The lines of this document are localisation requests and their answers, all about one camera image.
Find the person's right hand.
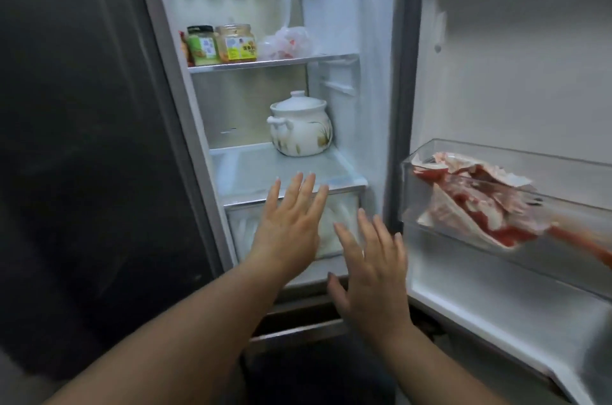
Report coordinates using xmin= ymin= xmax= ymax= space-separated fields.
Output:
xmin=326 ymin=209 xmax=415 ymax=341

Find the person's left hand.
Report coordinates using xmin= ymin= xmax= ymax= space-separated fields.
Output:
xmin=249 ymin=172 xmax=331 ymax=277

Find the person's right forearm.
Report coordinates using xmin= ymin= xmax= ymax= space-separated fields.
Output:
xmin=373 ymin=319 xmax=510 ymax=405

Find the person's left forearm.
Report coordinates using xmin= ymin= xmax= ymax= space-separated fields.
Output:
xmin=45 ymin=259 xmax=307 ymax=405

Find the clear crisper drawer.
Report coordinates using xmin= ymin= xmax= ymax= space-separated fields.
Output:
xmin=225 ymin=191 xmax=367 ymax=268

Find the glass refrigerator shelf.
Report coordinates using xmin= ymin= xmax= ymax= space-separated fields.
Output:
xmin=209 ymin=142 xmax=369 ymax=207
xmin=187 ymin=53 xmax=361 ymax=75

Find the lower freezer drawer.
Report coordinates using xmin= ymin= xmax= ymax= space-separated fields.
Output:
xmin=246 ymin=276 xmax=369 ymax=353

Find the white ceramic lidded pot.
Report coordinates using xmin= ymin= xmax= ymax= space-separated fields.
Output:
xmin=266 ymin=90 xmax=333 ymax=158

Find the red white crumpled packet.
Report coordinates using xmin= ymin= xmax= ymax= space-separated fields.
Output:
xmin=411 ymin=151 xmax=544 ymax=248

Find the white plastic bag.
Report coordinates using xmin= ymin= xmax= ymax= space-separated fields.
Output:
xmin=257 ymin=0 xmax=320 ymax=60

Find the yellow honey glass jar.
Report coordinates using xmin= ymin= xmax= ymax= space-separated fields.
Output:
xmin=215 ymin=24 xmax=258 ymax=63

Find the clear door bin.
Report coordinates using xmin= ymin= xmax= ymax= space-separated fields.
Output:
xmin=399 ymin=139 xmax=612 ymax=301

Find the green lid glass jar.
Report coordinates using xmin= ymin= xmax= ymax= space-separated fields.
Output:
xmin=186 ymin=25 xmax=221 ymax=67

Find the red sachet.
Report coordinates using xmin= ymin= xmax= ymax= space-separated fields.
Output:
xmin=545 ymin=222 xmax=612 ymax=270

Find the white refrigerator body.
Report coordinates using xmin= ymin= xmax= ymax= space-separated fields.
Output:
xmin=129 ymin=0 xmax=428 ymax=353

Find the dark closed refrigerator door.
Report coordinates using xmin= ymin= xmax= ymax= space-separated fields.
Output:
xmin=0 ymin=0 xmax=225 ymax=384

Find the open white refrigerator door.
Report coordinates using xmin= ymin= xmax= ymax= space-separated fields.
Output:
xmin=406 ymin=0 xmax=612 ymax=405

